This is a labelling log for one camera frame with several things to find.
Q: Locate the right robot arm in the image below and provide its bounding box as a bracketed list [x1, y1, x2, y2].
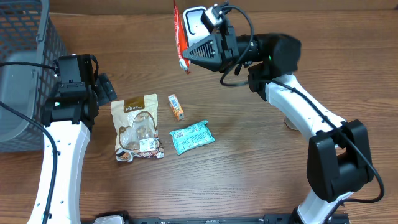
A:
[182, 28, 374, 223]

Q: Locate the teal wet wipes pack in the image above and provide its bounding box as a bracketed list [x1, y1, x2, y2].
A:
[170, 120, 215, 155]

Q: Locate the green lidded glass jar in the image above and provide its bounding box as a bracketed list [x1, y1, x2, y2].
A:
[284, 116, 299, 131]

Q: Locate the orange small box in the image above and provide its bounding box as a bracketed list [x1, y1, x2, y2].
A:
[168, 94, 185, 121]

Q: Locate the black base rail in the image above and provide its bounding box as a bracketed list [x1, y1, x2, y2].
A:
[80, 210, 351, 224]

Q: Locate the white barcode scanner stand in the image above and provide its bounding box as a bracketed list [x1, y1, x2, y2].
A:
[183, 6, 210, 47]

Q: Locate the beige snack bag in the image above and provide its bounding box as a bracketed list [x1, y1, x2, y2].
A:
[111, 94, 164, 162]

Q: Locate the red snack bar packet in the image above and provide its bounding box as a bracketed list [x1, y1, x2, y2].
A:
[173, 0, 190, 74]

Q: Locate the grey plastic mesh basket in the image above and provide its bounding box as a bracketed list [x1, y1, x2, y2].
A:
[0, 0, 71, 152]

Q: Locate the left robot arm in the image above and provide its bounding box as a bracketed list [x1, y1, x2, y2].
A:
[28, 54, 116, 223]

